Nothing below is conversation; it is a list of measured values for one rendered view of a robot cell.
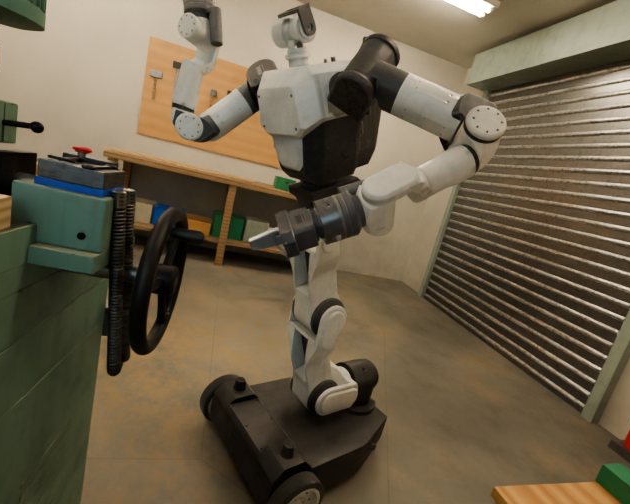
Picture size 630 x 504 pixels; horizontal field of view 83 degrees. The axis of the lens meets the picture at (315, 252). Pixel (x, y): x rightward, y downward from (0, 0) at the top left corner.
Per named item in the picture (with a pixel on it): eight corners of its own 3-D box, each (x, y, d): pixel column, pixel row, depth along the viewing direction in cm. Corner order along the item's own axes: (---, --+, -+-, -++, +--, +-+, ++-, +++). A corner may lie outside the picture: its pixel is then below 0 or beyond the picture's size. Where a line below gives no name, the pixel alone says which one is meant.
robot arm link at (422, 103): (489, 141, 82) (402, 101, 86) (520, 101, 70) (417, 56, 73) (470, 179, 79) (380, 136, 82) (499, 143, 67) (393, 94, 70)
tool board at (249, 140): (324, 179, 408) (344, 98, 390) (136, 132, 350) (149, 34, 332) (323, 179, 413) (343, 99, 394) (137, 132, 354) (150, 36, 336)
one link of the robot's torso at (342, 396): (323, 381, 157) (331, 355, 154) (354, 410, 142) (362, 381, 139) (285, 390, 144) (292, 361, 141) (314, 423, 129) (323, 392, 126)
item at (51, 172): (102, 198, 56) (106, 163, 55) (26, 181, 54) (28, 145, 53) (132, 191, 69) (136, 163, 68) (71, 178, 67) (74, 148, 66)
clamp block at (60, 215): (99, 255, 57) (105, 200, 55) (5, 237, 55) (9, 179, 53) (132, 236, 71) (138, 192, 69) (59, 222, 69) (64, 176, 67)
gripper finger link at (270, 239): (247, 237, 67) (278, 228, 67) (253, 251, 69) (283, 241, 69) (248, 242, 66) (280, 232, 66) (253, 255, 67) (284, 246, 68)
